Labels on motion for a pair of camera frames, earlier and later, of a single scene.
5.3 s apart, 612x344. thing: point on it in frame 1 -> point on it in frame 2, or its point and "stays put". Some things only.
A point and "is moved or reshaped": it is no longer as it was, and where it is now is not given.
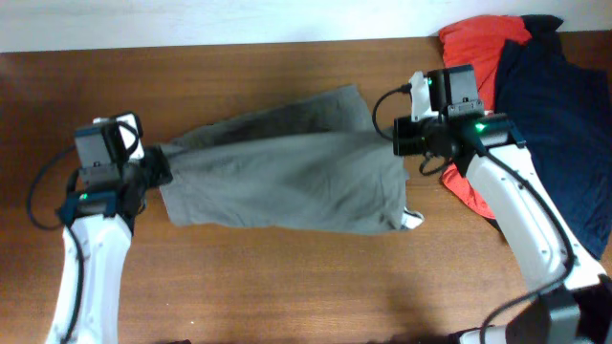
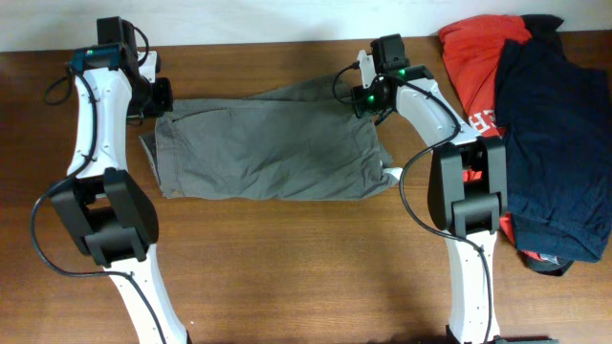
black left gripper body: x=151 y=171 -> x=154 y=98
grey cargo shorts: x=318 y=162 is moved or reshaped
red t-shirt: x=473 y=42 stays put
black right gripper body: x=417 y=138 -> x=367 y=99
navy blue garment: x=562 y=105 stays put
